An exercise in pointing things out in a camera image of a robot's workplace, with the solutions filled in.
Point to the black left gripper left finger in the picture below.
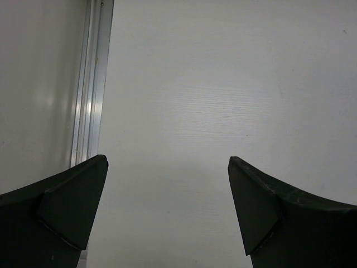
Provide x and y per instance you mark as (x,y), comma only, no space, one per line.
(48,223)

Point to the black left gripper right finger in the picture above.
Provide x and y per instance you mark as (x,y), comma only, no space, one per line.
(284,226)

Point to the aluminium frame rail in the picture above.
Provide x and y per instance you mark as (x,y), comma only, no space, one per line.
(92,78)

